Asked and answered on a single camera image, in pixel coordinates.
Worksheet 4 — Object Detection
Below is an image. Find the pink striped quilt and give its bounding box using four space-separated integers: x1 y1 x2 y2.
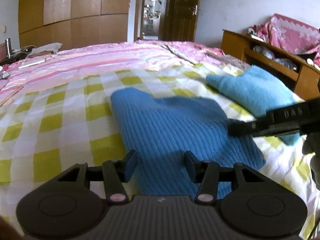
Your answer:
1 41 249 105

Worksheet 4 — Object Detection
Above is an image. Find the folded light blue towel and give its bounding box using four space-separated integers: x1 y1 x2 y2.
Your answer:
206 66 300 146

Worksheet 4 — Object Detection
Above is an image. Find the checkered green white bedsheet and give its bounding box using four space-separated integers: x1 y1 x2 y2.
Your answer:
0 62 320 240

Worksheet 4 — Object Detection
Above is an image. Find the blue knit patterned sweater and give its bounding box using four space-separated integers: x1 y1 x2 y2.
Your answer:
111 88 265 197

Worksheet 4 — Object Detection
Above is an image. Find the steel thermos cup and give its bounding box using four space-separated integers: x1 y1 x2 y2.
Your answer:
4 38 12 59

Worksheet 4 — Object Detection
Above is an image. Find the white cloth on nightstand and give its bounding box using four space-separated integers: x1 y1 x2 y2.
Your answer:
28 42 62 57

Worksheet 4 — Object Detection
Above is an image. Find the grey gloved right hand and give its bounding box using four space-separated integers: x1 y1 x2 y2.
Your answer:
302 132 320 190

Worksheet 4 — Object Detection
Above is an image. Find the wooden wardrobe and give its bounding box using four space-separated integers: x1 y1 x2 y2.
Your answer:
18 0 130 49

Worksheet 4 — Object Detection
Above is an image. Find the dark wooden door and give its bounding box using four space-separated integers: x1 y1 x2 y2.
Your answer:
158 0 200 42

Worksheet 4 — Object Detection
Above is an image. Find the wooden side cabinet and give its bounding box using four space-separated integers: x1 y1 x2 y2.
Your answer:
220 29 320 102

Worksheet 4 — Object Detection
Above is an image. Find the pink floral fabric bundle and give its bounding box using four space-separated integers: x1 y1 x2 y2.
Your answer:
248 14 319 67

